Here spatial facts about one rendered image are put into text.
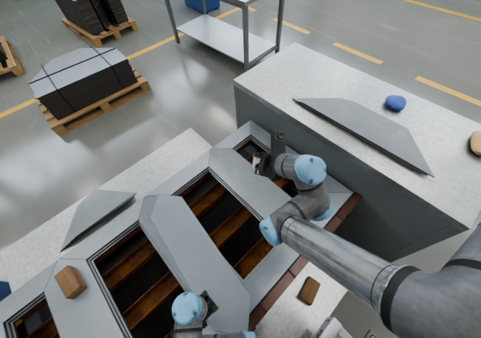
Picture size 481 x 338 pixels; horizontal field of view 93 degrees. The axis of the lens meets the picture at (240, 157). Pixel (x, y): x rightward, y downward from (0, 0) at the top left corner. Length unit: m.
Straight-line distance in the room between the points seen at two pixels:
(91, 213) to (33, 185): 1.64
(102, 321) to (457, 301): 1.12
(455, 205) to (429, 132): 0.39
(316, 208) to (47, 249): 1.35
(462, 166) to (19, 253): 2.14
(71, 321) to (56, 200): 1.68
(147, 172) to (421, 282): 1.38
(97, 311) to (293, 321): 0.82
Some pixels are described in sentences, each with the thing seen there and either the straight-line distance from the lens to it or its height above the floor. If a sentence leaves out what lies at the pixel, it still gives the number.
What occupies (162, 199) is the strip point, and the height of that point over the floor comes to 0.85.
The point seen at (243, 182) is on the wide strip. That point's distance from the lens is 1.23.
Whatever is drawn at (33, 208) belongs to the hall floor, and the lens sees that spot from 2.92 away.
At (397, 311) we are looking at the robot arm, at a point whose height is 1.57.
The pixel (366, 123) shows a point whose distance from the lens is 1.31.
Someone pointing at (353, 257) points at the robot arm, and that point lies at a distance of 0.46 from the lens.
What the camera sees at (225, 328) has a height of 0.85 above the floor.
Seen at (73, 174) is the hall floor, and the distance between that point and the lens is 2.90.
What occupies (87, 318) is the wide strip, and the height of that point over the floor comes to 0.85.
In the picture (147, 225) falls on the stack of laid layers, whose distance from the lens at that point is 1.24.
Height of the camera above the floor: 1.93
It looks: 54 degrees down
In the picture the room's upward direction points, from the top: 4 degrees counter-clockwise
